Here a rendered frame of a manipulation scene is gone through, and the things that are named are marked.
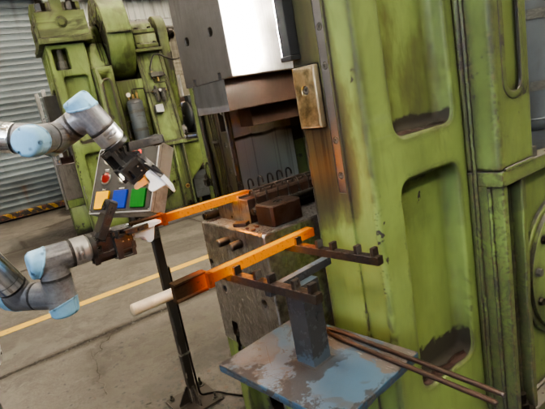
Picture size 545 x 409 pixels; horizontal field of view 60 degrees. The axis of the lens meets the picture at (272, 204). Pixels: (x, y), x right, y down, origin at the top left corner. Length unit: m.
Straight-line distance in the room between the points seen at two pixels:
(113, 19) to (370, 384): 5.73
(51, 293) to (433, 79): 1.23
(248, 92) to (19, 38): 8.13
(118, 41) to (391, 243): 5.35
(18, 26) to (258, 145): 7.95
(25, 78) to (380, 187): 8.45
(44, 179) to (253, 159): 7.69
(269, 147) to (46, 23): 4.73
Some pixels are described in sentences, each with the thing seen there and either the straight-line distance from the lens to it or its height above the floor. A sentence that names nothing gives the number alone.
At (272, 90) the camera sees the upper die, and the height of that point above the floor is 1.31.
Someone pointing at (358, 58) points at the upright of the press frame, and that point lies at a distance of 1.24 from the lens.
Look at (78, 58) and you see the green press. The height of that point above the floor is 2.11.
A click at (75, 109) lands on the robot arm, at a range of 1.33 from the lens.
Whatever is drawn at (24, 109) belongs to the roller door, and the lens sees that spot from 9.31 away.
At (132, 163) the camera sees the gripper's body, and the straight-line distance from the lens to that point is 1.36.
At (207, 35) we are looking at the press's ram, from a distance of 1.51.
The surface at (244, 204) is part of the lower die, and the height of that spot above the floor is 0.98.
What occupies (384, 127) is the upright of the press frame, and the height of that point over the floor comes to 1.16.
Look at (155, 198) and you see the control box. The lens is 1.84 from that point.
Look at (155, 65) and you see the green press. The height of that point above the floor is 1.94.
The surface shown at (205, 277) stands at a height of 0.92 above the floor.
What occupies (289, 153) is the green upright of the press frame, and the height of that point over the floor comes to 1.06.
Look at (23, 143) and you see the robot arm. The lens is 1.24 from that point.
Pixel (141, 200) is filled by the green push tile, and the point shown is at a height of 1.00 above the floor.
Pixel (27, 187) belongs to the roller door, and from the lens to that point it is 9.27.
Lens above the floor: 1.29
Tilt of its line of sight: 13 degrees down
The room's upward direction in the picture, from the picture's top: 10 degrees counter-clockwise
